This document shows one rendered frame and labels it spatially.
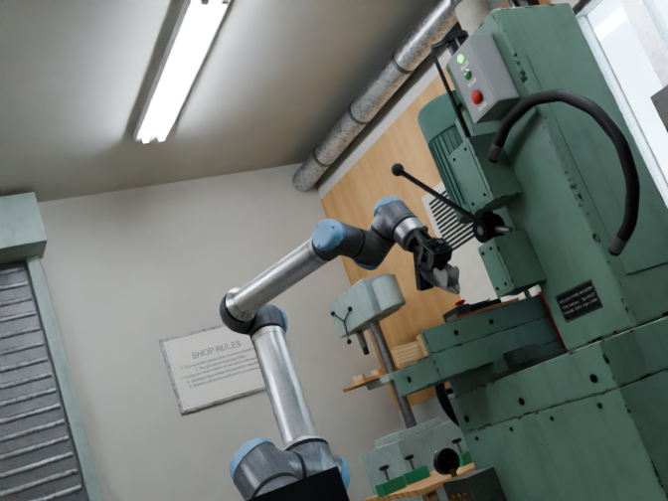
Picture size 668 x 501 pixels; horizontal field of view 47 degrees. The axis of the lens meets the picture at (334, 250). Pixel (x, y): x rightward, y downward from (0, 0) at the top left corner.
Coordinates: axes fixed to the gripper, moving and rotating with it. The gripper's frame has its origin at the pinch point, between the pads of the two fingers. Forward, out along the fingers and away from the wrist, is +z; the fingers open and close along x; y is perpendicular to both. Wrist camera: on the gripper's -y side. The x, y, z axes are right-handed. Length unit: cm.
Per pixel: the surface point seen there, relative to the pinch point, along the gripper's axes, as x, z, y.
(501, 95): -8, 3, 61
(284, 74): 62, -226, -62
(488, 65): -8, -3, 65
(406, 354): -30.5, 20.7, 9.5
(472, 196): -11.4, 7.2, 39.2
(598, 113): -6, 26, 70
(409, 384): -26.5, 20.3, -2.9
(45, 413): -88, -175, -218
